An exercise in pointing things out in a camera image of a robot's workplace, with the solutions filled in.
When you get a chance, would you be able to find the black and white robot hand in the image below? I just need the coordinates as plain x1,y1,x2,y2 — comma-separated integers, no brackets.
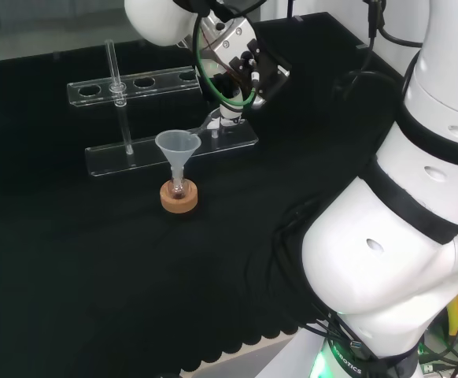
212,73,250,128

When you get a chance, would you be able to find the translucent plastic funnel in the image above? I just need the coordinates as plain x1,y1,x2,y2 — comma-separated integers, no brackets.
154,130,203,191

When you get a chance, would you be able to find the clear acrylic funnel stand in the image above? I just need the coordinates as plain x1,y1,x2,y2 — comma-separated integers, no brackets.
66,39,260,178

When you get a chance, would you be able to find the small glass round-bottom flask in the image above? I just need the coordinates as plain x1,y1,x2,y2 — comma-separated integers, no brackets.
167,172,190,200

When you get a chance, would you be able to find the black bench cloth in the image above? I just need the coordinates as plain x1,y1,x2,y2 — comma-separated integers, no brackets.
0,11,413,378

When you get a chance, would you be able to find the green cable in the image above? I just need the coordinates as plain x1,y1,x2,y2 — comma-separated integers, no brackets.
194,13,262,110

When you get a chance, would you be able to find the cork ring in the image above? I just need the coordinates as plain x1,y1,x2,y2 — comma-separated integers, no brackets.
159,177,199,215

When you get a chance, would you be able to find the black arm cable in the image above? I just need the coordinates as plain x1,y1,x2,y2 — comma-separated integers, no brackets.
360,0,429,50

